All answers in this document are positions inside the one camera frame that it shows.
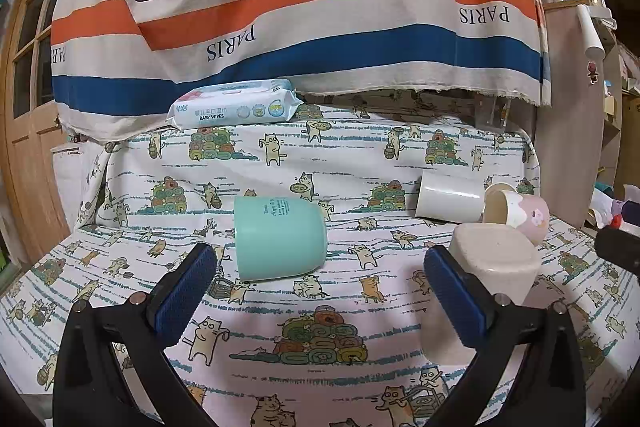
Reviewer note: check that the clear acrylic box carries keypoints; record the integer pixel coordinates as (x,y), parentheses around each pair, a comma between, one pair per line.
(490,113)

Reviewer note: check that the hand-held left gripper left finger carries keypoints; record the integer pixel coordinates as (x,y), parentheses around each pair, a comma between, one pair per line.
(182,293)

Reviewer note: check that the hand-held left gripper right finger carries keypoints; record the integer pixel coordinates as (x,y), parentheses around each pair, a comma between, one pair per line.
(456,303)

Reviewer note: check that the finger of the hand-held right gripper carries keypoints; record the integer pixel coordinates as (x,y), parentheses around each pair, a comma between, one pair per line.
(620,249)

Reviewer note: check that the baby wipes pack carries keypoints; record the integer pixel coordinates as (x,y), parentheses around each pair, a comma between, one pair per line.
(235,108)

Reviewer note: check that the small pink charm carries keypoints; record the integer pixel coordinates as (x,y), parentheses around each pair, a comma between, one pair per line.
(593,71)

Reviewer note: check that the beige speckled cup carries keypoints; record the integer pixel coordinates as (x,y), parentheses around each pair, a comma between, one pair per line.
(500,259)

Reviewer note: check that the wooden door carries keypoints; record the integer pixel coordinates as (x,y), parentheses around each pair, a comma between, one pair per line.
(32,157)

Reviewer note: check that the cat printed tablecloth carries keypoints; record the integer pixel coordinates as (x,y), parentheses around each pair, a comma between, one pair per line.
(350,162)

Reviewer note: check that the teal cup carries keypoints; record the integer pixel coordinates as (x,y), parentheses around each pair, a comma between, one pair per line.
(280,239)

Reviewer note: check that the pink cup with cat print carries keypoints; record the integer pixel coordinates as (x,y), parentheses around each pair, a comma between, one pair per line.
(531,218)

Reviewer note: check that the white cup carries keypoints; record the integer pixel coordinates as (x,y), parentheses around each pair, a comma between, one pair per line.
(447,199)

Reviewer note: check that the white roller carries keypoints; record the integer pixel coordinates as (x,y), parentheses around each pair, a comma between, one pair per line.
(591,32)

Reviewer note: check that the cluttered shelf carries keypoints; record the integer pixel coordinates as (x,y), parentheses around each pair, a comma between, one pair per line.
(625,72)

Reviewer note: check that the wooden cabinet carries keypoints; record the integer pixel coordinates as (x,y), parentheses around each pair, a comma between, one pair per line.
(565,132)

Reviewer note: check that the striped cloth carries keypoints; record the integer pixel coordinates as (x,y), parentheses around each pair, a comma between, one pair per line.
(300,7)

